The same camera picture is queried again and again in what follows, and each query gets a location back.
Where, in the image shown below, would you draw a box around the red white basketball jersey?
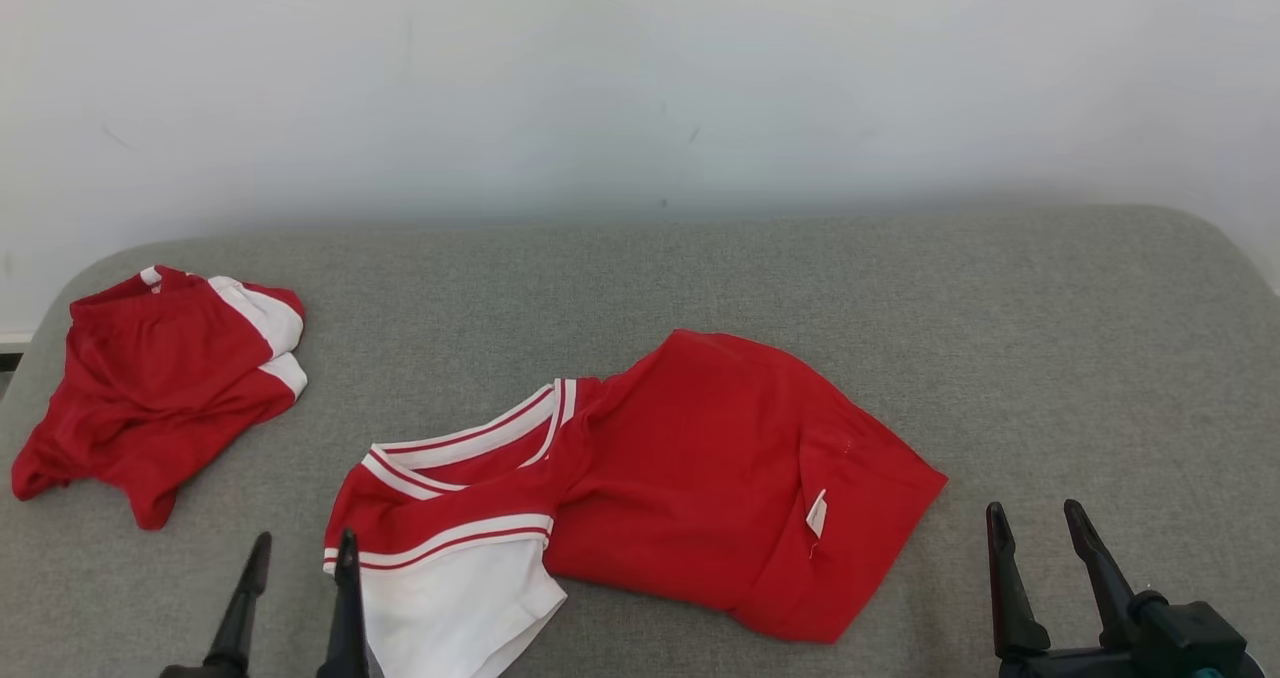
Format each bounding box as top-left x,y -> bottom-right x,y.
322,329 -> 949,678

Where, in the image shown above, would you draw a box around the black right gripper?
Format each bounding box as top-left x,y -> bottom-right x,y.
985,499 -> 1267,678

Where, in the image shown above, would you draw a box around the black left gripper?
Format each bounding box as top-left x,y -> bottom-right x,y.
160,528 -> 370,678

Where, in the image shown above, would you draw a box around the red white sports shorts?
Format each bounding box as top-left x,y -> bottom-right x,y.
11,265 -> 308,531

